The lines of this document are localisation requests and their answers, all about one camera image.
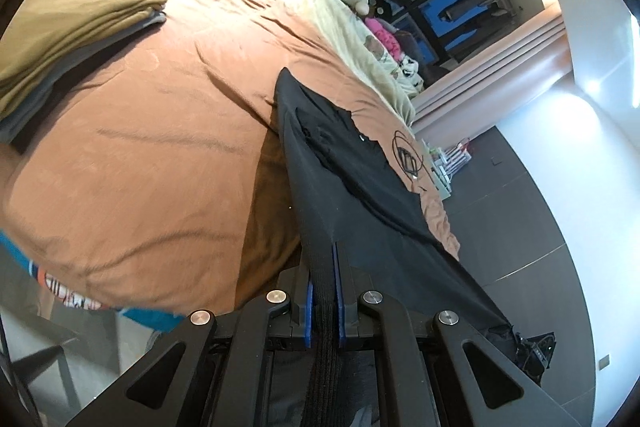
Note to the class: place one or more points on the folded black garment under stack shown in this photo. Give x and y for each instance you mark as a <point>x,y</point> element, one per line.
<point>21,125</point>

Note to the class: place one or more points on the black rectangular frame device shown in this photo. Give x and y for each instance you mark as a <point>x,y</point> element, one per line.
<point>408,162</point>

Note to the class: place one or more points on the brown bed blanket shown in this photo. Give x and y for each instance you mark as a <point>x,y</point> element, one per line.
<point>159,181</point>

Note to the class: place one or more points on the black t-shirt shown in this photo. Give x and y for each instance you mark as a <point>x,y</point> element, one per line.
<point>421,357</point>

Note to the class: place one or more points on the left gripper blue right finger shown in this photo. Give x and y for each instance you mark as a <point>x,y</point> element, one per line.
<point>346,296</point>

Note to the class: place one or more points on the right pink curtain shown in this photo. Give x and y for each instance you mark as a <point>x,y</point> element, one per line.
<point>493,84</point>

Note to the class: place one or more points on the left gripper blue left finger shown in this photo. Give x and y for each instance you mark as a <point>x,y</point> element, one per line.
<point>302,305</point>

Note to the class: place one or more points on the pink cloth on daybed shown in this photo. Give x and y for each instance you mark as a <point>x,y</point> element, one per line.
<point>385,37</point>

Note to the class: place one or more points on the dark clothes hanging at window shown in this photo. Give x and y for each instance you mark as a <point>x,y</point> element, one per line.
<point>450,28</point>

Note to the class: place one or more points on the white bedside drawer cabinet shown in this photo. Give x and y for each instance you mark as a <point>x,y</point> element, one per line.
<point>440,176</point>

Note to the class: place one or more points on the folded olive brown garment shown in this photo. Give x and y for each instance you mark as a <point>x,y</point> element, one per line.
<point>42,32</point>

